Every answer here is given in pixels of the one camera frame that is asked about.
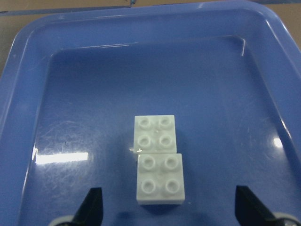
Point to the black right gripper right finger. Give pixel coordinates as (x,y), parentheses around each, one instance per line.
(249,210)

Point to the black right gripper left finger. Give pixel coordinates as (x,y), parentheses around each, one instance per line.
(90,212)

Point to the white block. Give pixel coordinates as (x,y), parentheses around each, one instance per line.
(154,134)
(160,179)

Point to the blue plastic tray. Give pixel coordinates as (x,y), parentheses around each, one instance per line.
(228,71)

